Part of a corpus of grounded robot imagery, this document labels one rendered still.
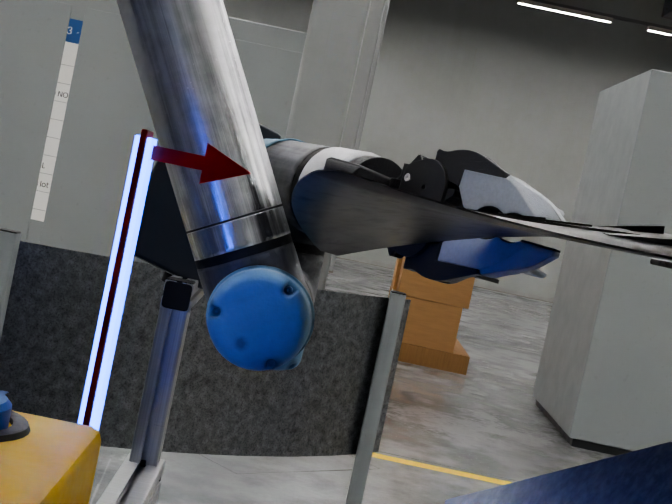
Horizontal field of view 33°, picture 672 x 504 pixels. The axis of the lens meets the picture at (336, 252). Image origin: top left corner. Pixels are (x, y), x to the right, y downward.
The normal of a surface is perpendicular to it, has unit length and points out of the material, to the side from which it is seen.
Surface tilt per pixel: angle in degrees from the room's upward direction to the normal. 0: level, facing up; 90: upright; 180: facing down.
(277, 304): 90
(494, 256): 84
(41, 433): 0
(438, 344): 90
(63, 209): 90
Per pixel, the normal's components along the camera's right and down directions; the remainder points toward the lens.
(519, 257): -0.46, 0.41
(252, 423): 0.56, 0.16
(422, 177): -0.74, -0.23
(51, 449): 0.21, -0.98
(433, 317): -0.05, 0.04
